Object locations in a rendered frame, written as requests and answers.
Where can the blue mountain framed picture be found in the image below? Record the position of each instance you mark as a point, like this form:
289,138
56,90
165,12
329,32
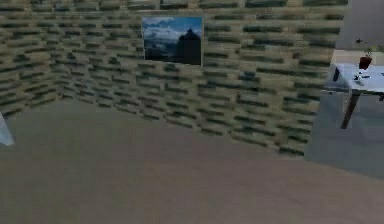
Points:
172,40

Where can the pale grey slanted object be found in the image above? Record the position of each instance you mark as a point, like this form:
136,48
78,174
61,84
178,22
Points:
4,133

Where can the small dark item on table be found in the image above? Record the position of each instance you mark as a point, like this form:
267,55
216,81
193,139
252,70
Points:
360,78

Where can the white table with brown legs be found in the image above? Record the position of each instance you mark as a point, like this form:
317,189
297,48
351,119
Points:
366,81

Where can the house plant in red pot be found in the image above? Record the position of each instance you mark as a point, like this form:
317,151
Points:
365,61

